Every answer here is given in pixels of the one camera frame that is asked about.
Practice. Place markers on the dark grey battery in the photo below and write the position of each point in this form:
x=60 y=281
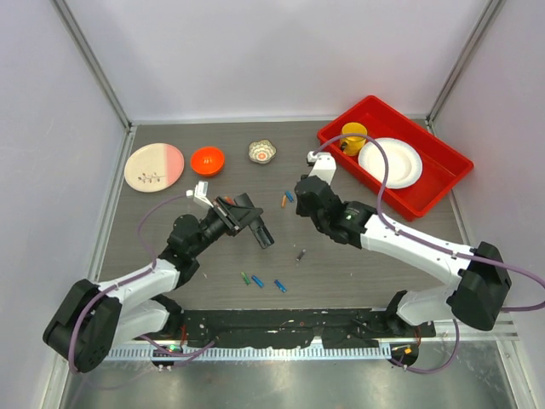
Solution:
x=301 y=254

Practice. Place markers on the blue battery lower right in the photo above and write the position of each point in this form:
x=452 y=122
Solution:
x=280 y=286

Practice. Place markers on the orange plastic bowl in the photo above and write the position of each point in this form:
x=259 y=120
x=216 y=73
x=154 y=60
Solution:
x=208 y=161

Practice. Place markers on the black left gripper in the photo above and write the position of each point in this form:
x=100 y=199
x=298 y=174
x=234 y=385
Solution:
x=233 y=217

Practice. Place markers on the white slotted cable duct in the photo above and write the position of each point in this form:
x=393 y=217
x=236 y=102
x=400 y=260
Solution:
x=316 y=351

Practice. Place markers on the yellow mug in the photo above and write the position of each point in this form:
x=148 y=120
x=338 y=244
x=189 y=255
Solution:
x=353 y=138

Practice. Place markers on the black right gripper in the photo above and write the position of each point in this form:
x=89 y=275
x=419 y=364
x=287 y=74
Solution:
x=300 y=209

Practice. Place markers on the aluminium left frame post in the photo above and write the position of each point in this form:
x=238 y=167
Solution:
x=82 y=44

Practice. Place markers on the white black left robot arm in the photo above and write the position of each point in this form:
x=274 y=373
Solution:
x=95 y=317

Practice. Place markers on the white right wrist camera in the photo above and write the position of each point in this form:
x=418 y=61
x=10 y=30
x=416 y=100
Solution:
x=323 y=166

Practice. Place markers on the black remote control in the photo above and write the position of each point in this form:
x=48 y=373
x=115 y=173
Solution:
x=261 y=234

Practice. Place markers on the aluminium frame post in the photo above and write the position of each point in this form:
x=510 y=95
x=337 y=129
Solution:
x=486 y=19
x=82 y=44

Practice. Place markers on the blue battery near green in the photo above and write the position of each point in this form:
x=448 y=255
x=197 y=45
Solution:
x=257 y=281

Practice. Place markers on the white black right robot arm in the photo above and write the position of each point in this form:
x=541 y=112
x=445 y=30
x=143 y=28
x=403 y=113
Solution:
x=474 y=282

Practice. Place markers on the aluminium right frame post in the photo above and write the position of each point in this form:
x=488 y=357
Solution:
x=486 y=19

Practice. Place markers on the white paper plate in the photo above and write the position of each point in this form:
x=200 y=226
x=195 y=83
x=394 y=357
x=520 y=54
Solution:
x=405 y=165

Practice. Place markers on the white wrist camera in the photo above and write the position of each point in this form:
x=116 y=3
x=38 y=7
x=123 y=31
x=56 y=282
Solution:
x=199 y=195
x=323 y=166

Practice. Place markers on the small patterned ceramic bowl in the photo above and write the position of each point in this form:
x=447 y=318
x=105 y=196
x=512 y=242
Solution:
x=262 y=151

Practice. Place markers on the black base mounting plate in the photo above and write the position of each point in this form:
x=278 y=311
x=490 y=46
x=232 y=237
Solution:
x=338 y=328

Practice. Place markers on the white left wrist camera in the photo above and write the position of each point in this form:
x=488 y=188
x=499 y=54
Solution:
x=199 y=195

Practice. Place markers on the pink cream floral plate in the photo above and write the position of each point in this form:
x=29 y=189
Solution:
x=154 y=167

